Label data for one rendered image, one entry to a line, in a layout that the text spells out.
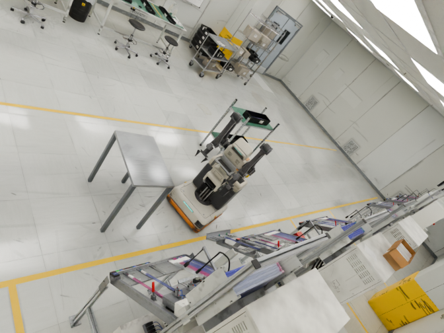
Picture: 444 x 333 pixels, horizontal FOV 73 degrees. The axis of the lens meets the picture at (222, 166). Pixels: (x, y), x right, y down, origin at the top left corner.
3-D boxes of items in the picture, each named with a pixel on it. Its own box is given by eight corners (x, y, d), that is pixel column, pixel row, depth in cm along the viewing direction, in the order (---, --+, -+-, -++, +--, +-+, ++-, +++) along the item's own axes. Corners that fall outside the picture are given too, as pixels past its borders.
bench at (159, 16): (86, 14, 620) (100, -24, 579) (158, 41, 754) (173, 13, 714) (96, 34, 587) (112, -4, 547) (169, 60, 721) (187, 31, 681)
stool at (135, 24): (110, 40, 603) (122, 12, 572) (132, 48, 642) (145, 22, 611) (117, 55, 582) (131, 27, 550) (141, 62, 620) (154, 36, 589)
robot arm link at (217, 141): (242, 118, 301) (235, 111, 303) (240, 119, 296) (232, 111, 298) (218, 148, 322) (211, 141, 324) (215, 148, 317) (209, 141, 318)
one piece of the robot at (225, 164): (214, 163, 355) (224, 151, 344) (229, 180, 350) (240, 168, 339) (207, 166, 342) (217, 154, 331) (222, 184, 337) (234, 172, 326)
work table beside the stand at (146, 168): (123, 180, 374) (153, 136, 334) (139, 229, 339) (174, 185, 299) (87, 179, 342) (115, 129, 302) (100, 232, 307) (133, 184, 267)
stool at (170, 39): (145, 53, 663) (156, 30, 635) (159, 54, 708) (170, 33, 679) (161, 69, 657) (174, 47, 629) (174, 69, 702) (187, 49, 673)
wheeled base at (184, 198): (192, 184, 447) (201, 173, 435) (221, 215, 436) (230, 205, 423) (163, 197, 391) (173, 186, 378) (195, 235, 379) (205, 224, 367)
